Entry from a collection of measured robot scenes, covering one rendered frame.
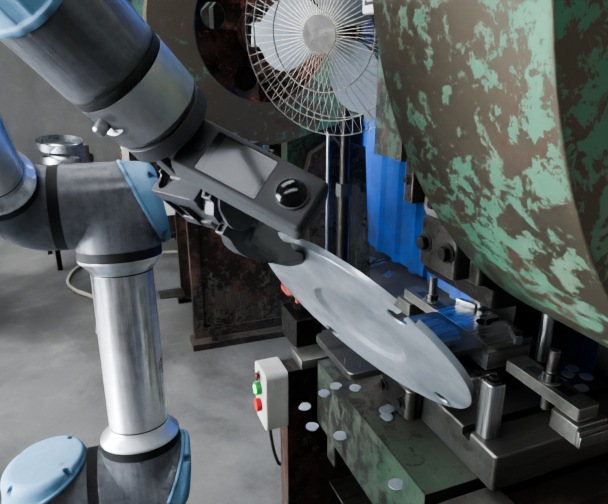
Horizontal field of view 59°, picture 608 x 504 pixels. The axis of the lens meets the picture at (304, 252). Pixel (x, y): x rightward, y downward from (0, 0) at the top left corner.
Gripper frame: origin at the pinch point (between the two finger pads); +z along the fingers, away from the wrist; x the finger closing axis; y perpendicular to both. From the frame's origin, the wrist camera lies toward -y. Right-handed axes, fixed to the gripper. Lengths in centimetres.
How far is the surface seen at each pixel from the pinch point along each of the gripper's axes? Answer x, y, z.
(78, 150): -60, 287, 105
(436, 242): -20.4, 5.3, 33.8
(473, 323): -15, 1, 51
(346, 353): 1.8, 11.6, 34.8
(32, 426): 61, 145, 86
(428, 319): -11.7, 7.4, 47.5
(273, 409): 15, 33, 55
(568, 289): -2.5, -24.4, -1.1
